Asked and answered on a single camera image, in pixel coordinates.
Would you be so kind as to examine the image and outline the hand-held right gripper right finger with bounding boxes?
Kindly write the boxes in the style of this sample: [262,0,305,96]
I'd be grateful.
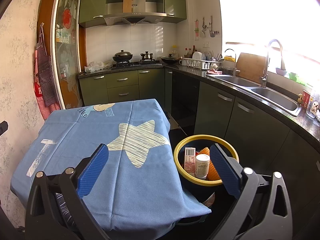
[209,144,293,240]

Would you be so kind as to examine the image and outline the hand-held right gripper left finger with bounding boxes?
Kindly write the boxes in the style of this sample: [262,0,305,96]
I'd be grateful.
[25,144,112,240]

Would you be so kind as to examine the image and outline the white labelled plastic bottle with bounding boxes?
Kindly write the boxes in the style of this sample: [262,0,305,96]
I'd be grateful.
[195,154,211,180]

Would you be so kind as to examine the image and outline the small drink carton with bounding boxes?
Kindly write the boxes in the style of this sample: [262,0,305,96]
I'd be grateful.
[184,147,196,178]

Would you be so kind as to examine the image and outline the yellow-rimmed blue bin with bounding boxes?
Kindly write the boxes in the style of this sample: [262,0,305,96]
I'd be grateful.
[173,135,239,207]

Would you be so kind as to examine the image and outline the blue star tablecloth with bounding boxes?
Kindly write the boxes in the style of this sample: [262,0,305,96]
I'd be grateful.
[10,98,213,236]

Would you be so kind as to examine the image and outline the purple checked apron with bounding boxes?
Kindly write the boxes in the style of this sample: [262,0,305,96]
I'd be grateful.
[35,26,59,106]

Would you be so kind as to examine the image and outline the double steel sink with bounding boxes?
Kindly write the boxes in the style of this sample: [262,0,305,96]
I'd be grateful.
[206,75,309,117]

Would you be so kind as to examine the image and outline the printed glass sliding door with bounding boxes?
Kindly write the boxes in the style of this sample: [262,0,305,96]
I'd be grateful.
[51,0,85,111]

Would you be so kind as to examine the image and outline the small steel faucet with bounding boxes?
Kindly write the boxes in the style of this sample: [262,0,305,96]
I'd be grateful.
[232,53,241,77]

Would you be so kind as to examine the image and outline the black stone countertop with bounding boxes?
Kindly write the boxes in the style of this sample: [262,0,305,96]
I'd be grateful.
[78,63,320,153]

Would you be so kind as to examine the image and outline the crumpled plastic bags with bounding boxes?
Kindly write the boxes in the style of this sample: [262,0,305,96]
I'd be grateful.
[84,60,113,73]

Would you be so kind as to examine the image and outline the wooden cutting board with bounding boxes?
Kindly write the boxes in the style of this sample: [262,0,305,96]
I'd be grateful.
[236,52,267,86]

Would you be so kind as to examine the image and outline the red box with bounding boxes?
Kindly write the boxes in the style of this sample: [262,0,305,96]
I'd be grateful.
[302,90,312,109]

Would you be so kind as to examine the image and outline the white dish rack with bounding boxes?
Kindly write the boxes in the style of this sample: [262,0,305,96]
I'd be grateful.
[183,58,221,70]

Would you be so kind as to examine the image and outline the clear printed jar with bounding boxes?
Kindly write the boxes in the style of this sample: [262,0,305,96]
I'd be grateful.
[307,92,320,119]

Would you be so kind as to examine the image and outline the black gas stove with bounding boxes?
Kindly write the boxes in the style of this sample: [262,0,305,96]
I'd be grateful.
[111,60,163,68]

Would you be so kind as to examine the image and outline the green plastic item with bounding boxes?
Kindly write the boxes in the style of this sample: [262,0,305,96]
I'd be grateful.
[289,72,307,86]

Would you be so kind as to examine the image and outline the black lidded wok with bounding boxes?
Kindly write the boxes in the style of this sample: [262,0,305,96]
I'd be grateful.
[112,50,134,63]

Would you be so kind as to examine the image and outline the tall steel faucet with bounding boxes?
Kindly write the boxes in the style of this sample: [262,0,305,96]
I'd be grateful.
[261,39,286,88]

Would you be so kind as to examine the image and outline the black pan with lid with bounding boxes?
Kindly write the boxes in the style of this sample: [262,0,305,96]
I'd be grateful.
[160,54,182,64]

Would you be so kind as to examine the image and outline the hanging steel spatula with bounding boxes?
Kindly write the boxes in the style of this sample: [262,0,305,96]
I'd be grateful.
[208,15,216,38]

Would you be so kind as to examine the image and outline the green upper cabinets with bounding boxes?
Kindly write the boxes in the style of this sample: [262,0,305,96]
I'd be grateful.
[78,0,188,29]

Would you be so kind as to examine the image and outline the steel range hood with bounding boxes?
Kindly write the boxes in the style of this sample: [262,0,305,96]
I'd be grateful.
[104,0,167,27]

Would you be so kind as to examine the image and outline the yellow kettle with black handle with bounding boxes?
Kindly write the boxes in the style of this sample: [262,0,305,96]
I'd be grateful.
[223,48,236,63]

